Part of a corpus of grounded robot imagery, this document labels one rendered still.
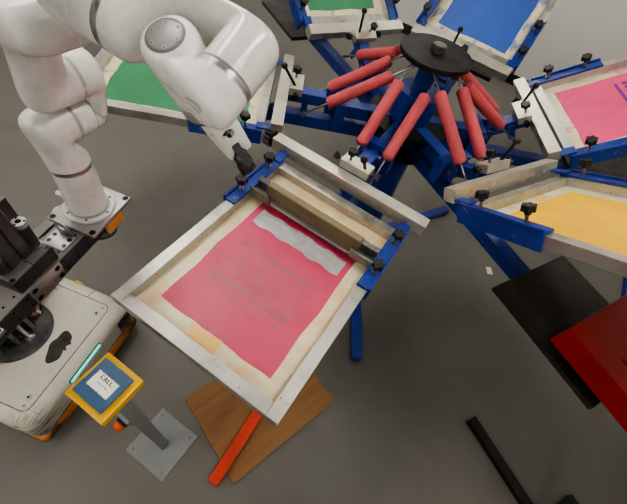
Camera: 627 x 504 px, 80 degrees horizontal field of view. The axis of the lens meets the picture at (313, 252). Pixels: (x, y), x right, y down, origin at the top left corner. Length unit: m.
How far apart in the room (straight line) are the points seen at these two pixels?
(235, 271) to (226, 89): 0.82
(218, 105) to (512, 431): 2.30
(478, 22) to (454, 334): 1.80
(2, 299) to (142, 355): 1.16
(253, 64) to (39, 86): 0.48
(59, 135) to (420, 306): 2.10
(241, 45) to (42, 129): 0.57
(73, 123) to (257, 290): 0.64
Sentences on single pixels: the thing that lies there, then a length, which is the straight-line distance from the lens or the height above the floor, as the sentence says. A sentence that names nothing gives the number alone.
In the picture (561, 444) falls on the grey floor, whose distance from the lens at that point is 2.66.
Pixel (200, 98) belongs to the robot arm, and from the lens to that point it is 0.48.
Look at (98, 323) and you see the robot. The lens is 1.98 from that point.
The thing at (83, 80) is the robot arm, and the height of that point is 1.52.
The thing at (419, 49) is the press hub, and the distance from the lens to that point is 1.77.
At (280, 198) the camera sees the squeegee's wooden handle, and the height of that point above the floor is 1.03.
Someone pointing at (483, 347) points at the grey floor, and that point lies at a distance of 2.58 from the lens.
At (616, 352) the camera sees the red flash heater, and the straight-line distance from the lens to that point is 1.43.
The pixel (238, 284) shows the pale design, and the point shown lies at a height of 0.95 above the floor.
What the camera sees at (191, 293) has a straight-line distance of 1.19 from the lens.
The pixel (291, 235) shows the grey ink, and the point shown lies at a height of 0.96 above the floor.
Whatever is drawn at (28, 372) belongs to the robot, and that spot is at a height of 0.28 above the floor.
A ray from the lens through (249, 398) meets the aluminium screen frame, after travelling 1.03.
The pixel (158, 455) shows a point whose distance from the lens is 2.03.
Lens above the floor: 2.00
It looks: 54 degrees down
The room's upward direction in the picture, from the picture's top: 17 degrees clockwise
